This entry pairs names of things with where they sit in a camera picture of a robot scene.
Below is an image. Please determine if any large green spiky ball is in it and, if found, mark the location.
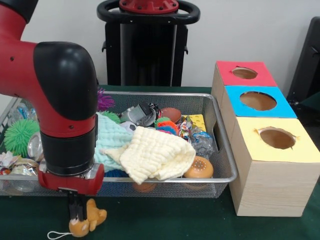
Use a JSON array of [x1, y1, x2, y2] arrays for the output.
[[3, 118, 41, 158]]

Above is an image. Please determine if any yellow toy cheese wedge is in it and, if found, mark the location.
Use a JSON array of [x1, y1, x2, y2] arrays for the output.
[[186, 114, 207, 133]]

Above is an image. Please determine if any toy burger bun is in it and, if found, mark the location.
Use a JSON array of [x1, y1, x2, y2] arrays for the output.
[[183, 156, 215, 179]]

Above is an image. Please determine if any black upright panel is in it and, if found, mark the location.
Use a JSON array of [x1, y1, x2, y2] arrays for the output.
[[286, 16, 320, 103]]

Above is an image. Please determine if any brown toy football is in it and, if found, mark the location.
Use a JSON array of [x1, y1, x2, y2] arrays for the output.
[[159, 107, 182, 124]]

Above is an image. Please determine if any wooden box with three holes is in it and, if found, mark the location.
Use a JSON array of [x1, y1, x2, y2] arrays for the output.
[[211, 60, 320, 217]]

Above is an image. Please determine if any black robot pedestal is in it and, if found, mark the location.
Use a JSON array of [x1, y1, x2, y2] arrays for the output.
[[96, 0, 201, 87]]

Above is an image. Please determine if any clear plastic jar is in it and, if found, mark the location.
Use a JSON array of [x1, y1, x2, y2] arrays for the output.
[[27, 132, 45, 162]]

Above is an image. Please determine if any mint green cloth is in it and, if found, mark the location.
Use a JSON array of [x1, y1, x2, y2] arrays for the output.
[[94, 112, 133, 173]]

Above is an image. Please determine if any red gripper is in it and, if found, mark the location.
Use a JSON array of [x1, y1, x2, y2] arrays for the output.
[[37, 163, 105, 222]]

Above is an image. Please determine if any brown plush bear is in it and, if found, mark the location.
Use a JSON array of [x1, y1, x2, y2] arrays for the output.
[[47, 198, 108, 240]]

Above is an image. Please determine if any cream cloth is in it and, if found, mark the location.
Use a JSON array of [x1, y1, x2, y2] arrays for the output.
[[99, 126, 197, 185]]

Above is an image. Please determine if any silver mesh bin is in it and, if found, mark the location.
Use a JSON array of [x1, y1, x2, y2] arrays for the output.
[[0, 89, 238, 199]]

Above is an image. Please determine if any small soccer ball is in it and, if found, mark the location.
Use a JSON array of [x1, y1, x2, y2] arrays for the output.
[[119, 121, 137, 132]]

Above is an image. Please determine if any purple spiky ball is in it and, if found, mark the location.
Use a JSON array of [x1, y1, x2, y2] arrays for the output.
[[96, 87, 116, 112]]

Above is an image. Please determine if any dark green table cloth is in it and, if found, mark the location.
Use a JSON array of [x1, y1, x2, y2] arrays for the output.
[[0, 84, 320, 240], [293, 97, 320, 121]]

